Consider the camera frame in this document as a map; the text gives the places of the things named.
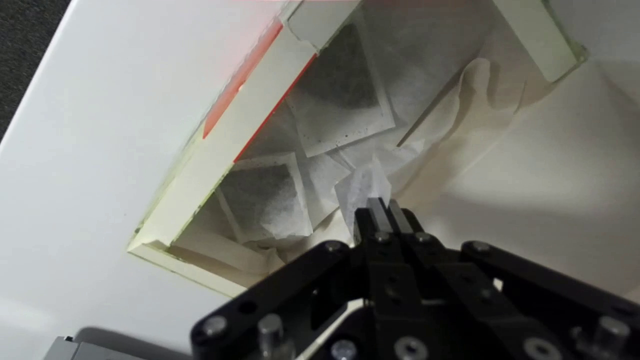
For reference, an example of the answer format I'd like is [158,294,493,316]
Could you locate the pale tea bag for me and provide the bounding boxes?
[362,0,485,145]

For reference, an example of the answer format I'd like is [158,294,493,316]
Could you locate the small dark tea bag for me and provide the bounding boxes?
[215,151,317,245]

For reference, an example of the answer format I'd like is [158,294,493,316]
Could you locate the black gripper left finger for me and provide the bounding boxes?
[188,196,404,360]

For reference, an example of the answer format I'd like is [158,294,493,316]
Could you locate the translucent tea bag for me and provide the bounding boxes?
[332,153,397,230]

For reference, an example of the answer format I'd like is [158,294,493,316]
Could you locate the green cardboard tea box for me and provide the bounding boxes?
[127,0,592,300]

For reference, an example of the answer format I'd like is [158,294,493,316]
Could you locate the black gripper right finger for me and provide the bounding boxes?
[389,197,640,360]

